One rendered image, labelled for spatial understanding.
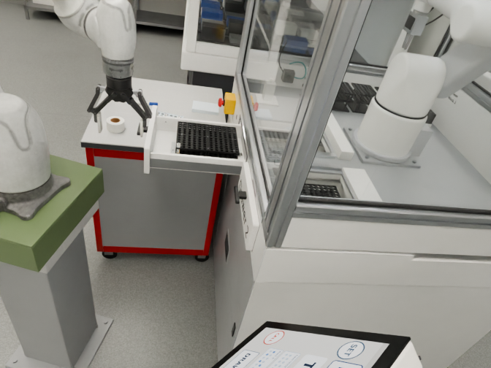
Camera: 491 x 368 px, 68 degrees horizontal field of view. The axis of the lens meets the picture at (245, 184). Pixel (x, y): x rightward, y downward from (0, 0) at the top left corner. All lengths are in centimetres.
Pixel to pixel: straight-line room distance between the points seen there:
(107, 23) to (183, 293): 131
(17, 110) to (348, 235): 85
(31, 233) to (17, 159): 19
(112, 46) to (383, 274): 99
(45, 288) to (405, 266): 107
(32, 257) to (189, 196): 81
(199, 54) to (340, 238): 140
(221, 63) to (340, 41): 147
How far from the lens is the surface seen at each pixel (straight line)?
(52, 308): 139
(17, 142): 101
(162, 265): 203
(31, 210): 110
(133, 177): 162
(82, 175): 121
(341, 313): 126
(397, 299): 128
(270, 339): 70
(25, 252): 106
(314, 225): 89
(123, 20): 112
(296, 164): 75
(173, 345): 180
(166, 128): 146
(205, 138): 134
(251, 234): 101
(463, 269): 125
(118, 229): 186
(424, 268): 118
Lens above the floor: 162
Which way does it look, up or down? 38 degrees down
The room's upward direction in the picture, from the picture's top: 13 degrees clockwise
